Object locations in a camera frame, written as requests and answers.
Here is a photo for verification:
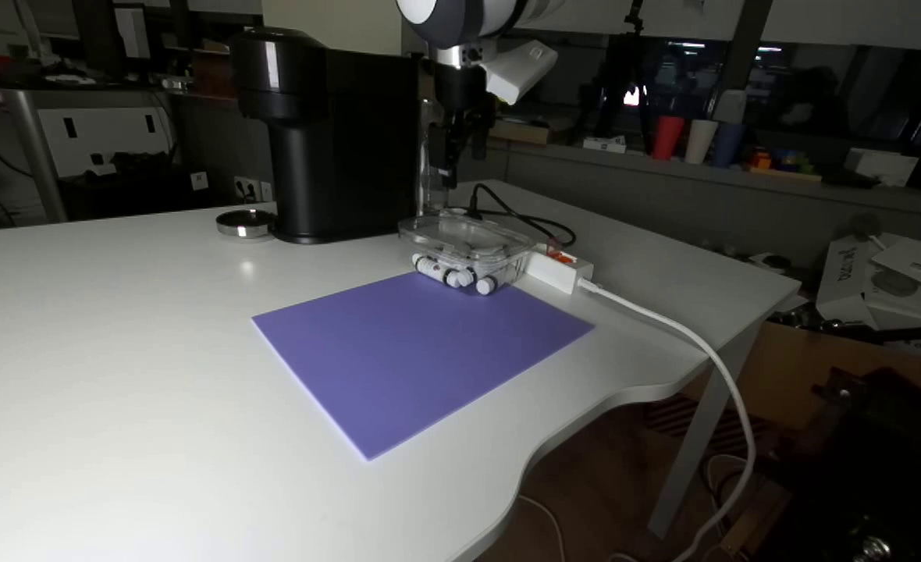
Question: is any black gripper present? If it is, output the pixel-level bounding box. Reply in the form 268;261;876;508
431;43;493;218

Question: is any clear plastic clamshell container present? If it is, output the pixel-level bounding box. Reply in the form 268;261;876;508
398;208;540;301

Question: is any clear water tank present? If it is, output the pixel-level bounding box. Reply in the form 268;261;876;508
412;95;459;228

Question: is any white power strip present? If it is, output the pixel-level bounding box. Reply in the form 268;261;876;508
445;202;599;301

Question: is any black coffee machine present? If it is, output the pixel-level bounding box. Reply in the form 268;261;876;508
227;24;428;250

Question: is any purple rectangular mat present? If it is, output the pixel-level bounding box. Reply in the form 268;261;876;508
251;270;595;461

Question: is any red cup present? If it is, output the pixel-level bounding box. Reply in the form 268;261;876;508
648;114;690;166

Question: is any round metal disc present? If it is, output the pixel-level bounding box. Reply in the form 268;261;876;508
216;205;279;240

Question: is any white cup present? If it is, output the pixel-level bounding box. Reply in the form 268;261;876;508
682;115;722;172

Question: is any blue cup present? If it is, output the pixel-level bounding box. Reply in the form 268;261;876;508
710;121;748;172

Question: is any white metal cabinet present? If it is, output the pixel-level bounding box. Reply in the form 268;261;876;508
13;86;185;225

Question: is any small white box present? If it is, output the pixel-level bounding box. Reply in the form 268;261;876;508
842;143;921;191

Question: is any white printed carton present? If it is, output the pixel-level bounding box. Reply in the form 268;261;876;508
815;228;921;338

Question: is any black power cable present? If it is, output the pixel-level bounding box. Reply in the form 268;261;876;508
468;181;581;250

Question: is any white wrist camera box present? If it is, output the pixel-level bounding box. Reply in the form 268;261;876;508
476;37;564;108

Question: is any white power cable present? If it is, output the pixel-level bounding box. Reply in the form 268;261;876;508
578;278;761;562

